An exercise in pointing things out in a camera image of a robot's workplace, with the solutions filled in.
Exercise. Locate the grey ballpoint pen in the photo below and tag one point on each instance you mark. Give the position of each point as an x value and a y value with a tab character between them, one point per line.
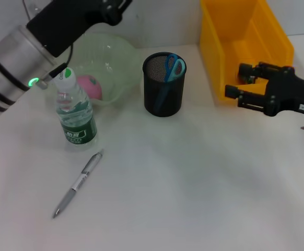
65	200

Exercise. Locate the translucent green fruit plate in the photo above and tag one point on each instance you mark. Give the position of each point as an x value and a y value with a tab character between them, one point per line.
110	52

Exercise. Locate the pink toy peach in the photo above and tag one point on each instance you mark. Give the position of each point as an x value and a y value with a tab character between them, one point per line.
89	87

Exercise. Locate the clear green-label plastic bottle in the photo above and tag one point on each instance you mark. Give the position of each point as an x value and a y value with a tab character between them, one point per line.
79	130

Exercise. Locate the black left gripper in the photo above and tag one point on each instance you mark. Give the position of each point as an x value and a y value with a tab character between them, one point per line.
71	23

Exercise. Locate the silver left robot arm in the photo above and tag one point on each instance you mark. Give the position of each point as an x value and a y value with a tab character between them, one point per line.
13	62

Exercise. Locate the green plastic wrapper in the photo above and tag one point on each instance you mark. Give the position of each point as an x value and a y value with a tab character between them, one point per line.
251	79

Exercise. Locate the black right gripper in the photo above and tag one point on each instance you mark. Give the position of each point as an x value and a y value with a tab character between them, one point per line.
298	96

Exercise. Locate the blue scissors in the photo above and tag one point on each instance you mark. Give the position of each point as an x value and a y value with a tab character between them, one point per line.
170	73

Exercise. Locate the black mesh pen holder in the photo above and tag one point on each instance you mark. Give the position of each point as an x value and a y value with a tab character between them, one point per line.
173	104

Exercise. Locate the yellow plastic bin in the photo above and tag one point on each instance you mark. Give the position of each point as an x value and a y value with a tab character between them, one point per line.
259	39

